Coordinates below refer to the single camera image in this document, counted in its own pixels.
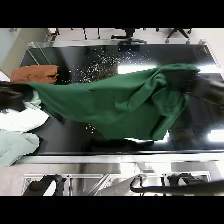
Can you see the orange-brown garment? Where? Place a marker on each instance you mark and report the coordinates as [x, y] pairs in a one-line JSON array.
[[33, 74]]

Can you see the black office chair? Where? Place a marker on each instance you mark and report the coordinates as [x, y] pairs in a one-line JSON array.
[[128, 32], [178, 31]]

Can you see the green shirt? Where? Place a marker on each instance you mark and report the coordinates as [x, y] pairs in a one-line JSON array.
[[110, 100]]

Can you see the light grey-green garment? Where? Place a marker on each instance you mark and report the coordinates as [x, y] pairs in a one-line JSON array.
[[35, 100]]

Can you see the silver frame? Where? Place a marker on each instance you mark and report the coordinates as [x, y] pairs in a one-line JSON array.
[[100, 159]]

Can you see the pale green garment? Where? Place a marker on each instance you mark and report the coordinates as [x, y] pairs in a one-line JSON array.
[[15, 146]]

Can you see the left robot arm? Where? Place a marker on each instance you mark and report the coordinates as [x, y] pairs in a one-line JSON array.
[[11, 95]]

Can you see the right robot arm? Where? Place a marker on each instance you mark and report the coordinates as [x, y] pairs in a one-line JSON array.
[[210, 90]]

